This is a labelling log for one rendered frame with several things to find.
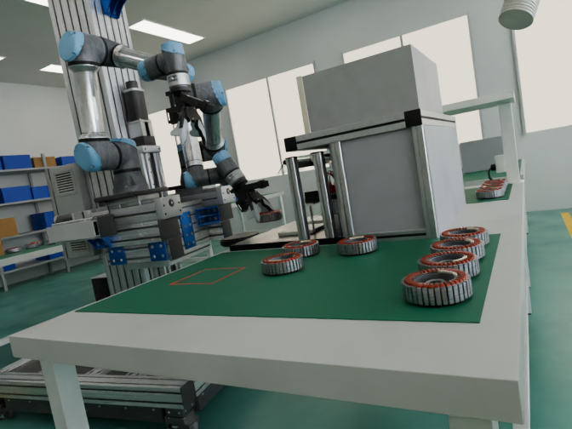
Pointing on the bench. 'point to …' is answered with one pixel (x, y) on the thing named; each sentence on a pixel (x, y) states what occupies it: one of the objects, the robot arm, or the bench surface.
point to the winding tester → (369, 89)
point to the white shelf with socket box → (509, 163)
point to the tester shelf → (304, 142)
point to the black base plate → (269, 240)
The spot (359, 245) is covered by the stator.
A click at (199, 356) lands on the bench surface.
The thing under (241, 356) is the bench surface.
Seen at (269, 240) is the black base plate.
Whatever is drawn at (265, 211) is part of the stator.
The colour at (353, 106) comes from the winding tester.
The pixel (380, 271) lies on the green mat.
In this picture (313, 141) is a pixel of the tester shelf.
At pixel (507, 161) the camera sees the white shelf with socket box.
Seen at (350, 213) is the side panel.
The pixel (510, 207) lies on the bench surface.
